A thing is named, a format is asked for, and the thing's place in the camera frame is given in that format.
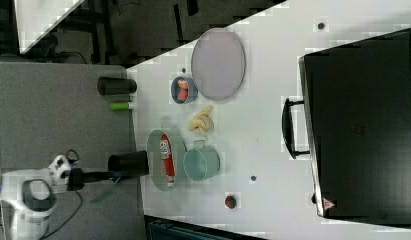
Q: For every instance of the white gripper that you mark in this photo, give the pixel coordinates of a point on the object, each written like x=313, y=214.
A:
x=65, y=176

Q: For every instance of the red ketchup bottle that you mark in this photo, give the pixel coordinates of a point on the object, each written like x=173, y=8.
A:
x=166, y=155

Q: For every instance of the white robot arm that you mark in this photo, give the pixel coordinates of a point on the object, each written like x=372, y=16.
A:
x=32, y=194

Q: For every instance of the green marker pen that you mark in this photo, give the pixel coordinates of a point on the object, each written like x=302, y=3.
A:
x=121, y=106

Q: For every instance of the dark blue crate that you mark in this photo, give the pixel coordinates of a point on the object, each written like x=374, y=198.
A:
x=164, y=229

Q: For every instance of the teal mug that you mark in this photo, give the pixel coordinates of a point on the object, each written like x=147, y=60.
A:
x=201, y=162

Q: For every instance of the red toy strawberry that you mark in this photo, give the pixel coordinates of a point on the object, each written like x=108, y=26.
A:
x=183, y=95

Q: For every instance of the orange toy bread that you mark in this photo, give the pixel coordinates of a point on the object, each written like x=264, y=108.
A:
x=183, y=84

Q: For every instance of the small blue bowl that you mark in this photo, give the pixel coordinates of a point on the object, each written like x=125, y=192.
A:
x=192, y=90

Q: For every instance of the grey round plate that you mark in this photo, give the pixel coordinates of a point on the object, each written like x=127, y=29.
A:
x=218, y=64

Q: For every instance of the white side table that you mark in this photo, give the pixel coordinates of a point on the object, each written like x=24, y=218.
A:
x=36, y=18

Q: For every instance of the black toaster oven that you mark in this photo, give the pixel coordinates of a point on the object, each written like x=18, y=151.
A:
x=357, y=106

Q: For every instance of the black cylinder post lower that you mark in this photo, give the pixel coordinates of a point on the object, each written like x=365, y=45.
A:
x=130, y=165

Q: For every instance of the black cylinder post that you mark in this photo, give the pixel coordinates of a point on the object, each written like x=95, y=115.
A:
x=130, y=165
x=116, y=86

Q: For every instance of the black cylinder post upper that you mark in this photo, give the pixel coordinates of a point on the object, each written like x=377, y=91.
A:
x=116, y=86

